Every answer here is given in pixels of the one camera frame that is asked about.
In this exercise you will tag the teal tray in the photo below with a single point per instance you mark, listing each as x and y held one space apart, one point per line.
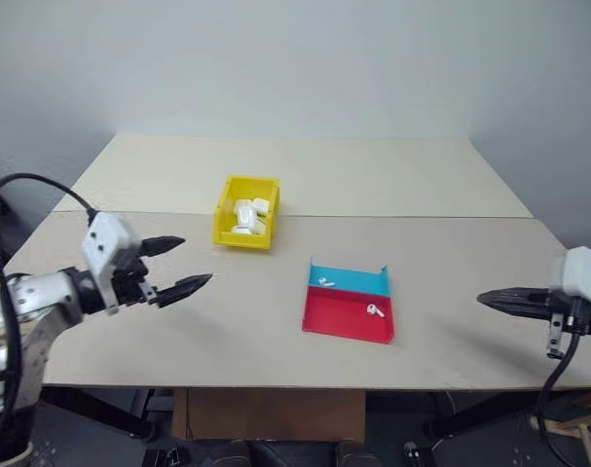
358 282

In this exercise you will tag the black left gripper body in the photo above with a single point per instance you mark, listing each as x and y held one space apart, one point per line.
129 277

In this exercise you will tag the yellow plastic bin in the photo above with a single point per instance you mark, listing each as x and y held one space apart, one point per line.
227 238

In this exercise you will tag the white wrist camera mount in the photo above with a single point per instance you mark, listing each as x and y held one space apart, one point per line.
105 238
579 272

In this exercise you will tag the white earbud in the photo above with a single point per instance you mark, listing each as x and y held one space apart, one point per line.
326 281
374 311

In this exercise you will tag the wooden frame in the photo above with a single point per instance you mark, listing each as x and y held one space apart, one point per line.
575 423

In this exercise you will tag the black table leg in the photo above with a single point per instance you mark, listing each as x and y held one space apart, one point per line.
480 413
105 413

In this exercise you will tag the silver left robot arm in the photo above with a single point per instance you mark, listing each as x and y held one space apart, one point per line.
37 292

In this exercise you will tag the dark rounded shape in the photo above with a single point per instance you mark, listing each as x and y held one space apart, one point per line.
356 455
236 455

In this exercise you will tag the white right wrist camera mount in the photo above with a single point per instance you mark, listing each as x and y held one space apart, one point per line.
579 272

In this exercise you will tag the brown cardboard box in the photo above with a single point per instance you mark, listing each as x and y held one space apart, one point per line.
270 413

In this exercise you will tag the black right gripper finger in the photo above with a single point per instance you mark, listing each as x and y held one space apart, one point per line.
516 296
526 310

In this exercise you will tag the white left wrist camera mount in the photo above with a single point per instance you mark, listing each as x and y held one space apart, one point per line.
105 238

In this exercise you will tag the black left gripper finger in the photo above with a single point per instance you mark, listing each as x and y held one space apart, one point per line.
183 289
161 245

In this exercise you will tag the red tray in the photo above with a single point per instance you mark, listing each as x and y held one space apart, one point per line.
343 313

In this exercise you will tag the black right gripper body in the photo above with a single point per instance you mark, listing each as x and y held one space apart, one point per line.
575 316

